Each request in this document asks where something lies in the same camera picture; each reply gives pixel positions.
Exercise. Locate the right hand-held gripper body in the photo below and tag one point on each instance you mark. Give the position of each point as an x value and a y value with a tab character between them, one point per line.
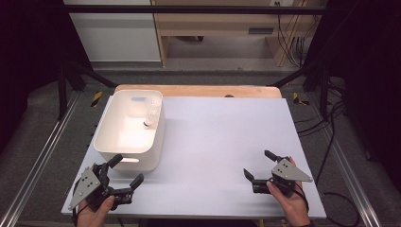
288	171

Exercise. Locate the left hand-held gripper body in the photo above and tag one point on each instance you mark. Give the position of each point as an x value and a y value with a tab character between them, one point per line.
86	186

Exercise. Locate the white plastic storage bin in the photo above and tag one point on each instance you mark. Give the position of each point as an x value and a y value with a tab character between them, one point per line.
126	138

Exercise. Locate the person's left hand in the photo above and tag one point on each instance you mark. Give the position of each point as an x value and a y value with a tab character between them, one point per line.
91	219

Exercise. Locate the person's right hand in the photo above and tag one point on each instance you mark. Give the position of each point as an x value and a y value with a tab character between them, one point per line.
294	208

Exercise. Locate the white table board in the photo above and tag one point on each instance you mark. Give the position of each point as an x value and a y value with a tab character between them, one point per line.
236	119

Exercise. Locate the yellow black tape strip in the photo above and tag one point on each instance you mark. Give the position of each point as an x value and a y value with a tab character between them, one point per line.
96	98
296	99

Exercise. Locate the person's dark clothing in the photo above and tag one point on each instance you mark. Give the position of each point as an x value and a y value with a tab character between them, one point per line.
195	223

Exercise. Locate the black metal stand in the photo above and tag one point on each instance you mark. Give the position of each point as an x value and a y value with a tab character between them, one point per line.
323	91
63	91

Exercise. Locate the wooden table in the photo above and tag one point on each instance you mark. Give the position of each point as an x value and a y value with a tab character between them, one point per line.
195	90

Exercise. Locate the white cabinet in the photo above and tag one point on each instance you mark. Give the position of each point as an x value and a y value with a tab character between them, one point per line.
116	38

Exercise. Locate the dark curtain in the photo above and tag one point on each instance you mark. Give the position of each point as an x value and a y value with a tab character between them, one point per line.
372	78
28	63

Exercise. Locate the light wooden desk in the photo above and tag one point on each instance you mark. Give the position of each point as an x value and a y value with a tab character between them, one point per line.
217	25

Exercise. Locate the metal floor rail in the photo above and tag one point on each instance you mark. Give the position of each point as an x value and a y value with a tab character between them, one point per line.
38	164
346	170

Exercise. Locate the black horizontal frame bar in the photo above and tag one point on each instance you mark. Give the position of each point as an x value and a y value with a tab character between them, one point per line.
189	9

